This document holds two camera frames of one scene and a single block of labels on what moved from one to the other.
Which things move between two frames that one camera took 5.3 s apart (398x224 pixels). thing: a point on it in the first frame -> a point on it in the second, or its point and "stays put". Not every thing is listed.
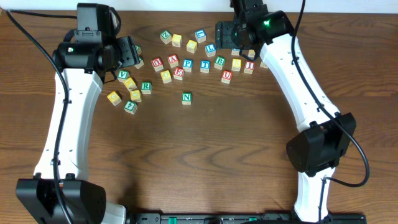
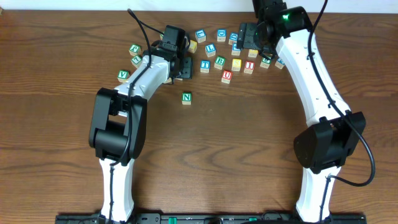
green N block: (186, 98) stays put
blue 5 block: (235, 51) stays put
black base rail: (277, 218) stays put
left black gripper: (129, 50) -> (186, 68)
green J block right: (263, 65) stays put
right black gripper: (224, 35) -> (244, 36)
